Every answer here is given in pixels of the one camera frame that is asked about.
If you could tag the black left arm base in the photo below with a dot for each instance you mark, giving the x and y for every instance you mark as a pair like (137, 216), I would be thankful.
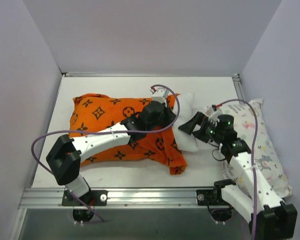
(93, 198)

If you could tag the aluminium front rail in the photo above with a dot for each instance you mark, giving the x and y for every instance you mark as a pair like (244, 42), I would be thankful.
(140, 198)

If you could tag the orange black-patterned pillowcase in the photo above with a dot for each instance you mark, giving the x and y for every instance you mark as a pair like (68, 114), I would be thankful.
(95, 112)

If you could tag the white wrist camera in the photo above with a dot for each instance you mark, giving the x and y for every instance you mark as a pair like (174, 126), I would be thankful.
(212, 113)
(159, 95)

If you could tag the aluminium back rail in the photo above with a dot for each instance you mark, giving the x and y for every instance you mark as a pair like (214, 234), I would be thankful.
(95, 74)

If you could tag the aluminium rail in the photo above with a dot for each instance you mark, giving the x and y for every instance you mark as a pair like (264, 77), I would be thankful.
(95, 74)
(140, 198)

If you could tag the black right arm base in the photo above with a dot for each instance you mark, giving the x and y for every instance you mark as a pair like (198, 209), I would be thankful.
(209, 197)

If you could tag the white floral pillow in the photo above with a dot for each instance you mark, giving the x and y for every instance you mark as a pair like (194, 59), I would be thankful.
(246, 119)

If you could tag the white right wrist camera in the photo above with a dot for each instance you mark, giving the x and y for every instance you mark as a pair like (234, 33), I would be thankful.
(212, 113)

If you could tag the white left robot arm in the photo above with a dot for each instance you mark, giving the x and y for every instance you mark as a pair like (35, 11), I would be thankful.
(67, 154)

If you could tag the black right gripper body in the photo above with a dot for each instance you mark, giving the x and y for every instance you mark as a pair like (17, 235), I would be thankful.
(201, 125)

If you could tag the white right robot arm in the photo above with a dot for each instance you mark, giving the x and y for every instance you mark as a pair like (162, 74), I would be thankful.
(267, 214)

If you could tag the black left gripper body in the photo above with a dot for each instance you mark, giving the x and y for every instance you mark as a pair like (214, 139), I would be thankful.
(170, 116)

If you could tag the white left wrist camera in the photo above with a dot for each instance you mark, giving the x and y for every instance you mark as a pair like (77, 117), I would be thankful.
(159, 95)

